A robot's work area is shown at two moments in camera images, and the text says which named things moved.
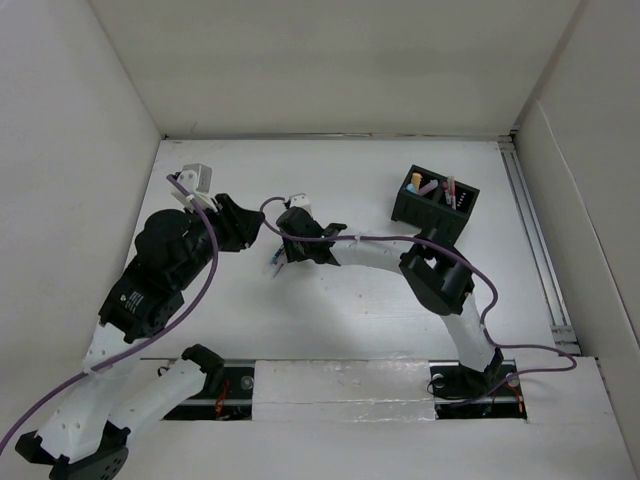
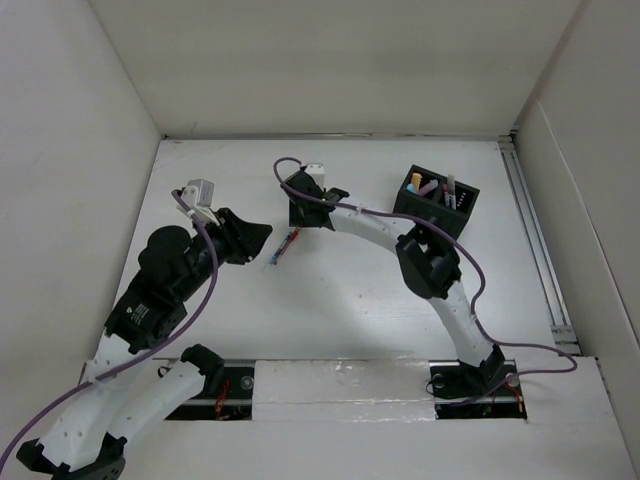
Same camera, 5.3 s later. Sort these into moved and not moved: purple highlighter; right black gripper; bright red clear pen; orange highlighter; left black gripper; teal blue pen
Moved: left black gripper; right black gripper
Not moved: purple highlighter; bright red clear pen; orange highlighter; teal blue pen
